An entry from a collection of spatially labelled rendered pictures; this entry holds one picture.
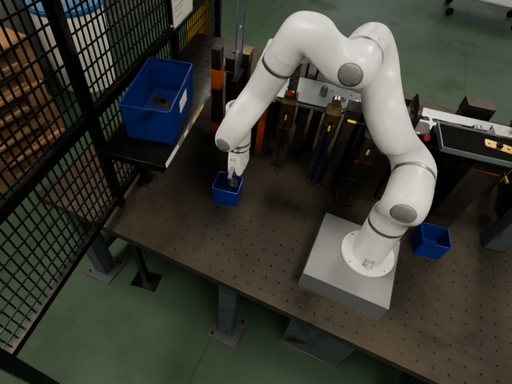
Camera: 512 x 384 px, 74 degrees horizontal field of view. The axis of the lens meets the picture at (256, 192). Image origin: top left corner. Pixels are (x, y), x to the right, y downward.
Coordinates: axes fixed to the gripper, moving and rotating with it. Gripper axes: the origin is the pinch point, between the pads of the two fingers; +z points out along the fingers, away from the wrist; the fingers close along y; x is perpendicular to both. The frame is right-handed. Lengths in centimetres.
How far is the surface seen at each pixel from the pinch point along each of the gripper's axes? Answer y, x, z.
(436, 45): 387, -116, 94
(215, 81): 27.3, 20.6, -19.8
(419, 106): 29, -55, -28
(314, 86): 55, -15, -11
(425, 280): -4, -78, 22
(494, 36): 458, -192, 97
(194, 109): 12.2, 22.5, -15.8
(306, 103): 40.1, -15.1, -11.4
